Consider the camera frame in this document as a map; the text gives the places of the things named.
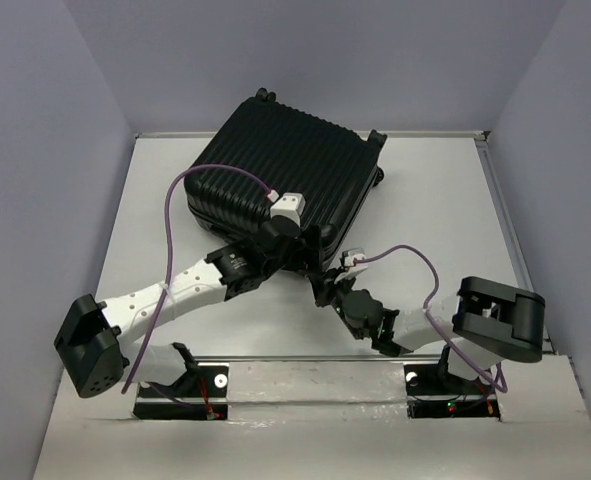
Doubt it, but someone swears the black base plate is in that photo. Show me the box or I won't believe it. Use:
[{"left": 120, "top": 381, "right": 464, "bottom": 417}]
[
  {"left": 132, "top": 362, "right": 229, "bottom": 421},
  {"left": 405, "top": 364, "right": 501, "bottom": 419}
]

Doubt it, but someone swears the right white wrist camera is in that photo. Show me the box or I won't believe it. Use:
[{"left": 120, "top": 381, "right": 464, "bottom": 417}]
[{"left": 335, "top": 248, "right": 368, "bottom": 283}]

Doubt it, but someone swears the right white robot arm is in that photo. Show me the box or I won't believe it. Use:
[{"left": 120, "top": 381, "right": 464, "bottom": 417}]
[{"left": 307, "top": 269, "right": 546, "bottom": 392}]

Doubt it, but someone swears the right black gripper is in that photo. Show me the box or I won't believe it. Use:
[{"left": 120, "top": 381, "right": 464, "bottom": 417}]
[{"left": 305, "top": 267, "right": 355, "bottom": 321}]

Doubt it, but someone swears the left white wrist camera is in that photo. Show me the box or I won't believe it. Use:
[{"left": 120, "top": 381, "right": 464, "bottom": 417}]
[{"left": 267, "top": 190, "right": 306, "bottom": 224}]

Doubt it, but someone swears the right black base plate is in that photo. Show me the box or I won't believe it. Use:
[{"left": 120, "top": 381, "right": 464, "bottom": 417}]
[{"left": 405, "top": 364, "right": 501, "bottom": 419}]

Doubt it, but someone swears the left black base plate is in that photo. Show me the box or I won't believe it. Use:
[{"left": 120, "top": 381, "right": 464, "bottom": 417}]
[{"left": 132, "top": 362, "right": 229, "bottom": 421}]

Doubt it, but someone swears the black hard-shell suitcase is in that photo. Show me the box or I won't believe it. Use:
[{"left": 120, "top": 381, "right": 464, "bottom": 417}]
[{"left": 183, "top": 88, "right": 387, "bottom": 257}]

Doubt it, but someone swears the metal table edge rail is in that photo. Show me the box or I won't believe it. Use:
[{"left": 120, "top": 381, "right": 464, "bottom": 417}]
[{"left": 477, "top": 130, "right": 546, "bottom": 326}]

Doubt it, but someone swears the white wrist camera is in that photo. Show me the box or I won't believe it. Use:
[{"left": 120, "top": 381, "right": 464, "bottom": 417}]
[
  {"left": 267, "top": 190, "right": 306, "bottom": 224},
  {"left": 335, "top": 248, "right": 368, "bottom": 283}
]

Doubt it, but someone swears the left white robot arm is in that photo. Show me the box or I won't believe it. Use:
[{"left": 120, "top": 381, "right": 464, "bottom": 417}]
[{"left": 54, "top": 216, "right": 325, "bottom": 398}]

